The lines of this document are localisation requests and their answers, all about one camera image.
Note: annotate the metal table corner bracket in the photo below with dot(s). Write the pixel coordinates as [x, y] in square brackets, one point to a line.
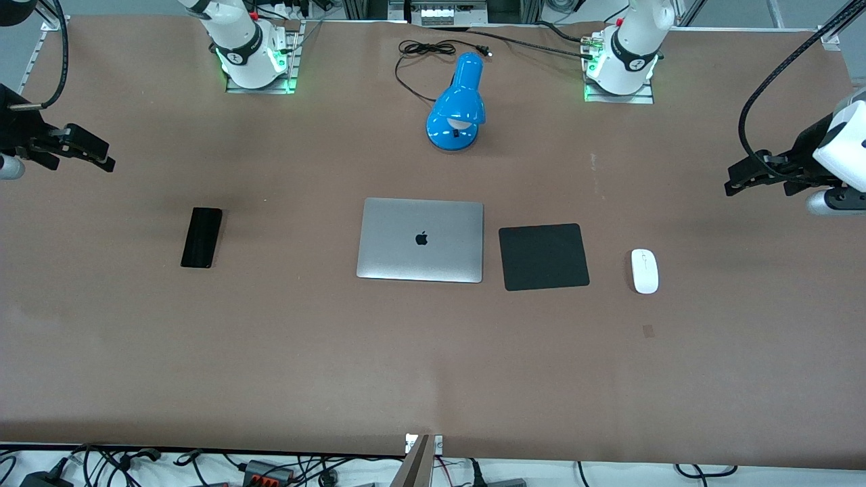
[829, 38]
[54, 24]

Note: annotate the white power strip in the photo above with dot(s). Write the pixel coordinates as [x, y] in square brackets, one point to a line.
[436, 13]

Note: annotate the black power adapter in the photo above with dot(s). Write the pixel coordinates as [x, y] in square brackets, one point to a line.
[44, 480]

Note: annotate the black mouse pad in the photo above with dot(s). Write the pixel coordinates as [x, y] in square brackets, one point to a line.
[544, 257]

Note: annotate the black smartphone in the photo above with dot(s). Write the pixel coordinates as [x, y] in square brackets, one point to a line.
[201, 238]

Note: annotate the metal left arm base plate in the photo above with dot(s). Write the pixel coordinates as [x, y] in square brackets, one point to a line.
[643, 99]

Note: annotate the silver laptop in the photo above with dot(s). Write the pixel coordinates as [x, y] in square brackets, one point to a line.
[419, 260]

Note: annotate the white computer mouse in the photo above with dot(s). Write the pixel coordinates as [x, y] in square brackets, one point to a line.
[645, 272]

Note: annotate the black orange connector box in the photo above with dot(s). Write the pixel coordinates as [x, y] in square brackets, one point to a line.
[267, 472]

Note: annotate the aluminium camera post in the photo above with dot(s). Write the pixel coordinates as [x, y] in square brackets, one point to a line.
[416, 468]

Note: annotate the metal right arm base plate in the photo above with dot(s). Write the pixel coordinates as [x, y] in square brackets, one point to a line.
[292, 64]

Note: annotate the white post bracket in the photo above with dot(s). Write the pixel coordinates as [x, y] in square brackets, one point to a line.
[438, 444]

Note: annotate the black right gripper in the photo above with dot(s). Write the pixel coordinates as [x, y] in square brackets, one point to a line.
[15, 133]

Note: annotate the blue desk lamp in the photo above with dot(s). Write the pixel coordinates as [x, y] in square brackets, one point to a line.
[457, 101]

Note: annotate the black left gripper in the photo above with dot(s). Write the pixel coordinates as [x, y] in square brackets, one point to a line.
[802, 153]

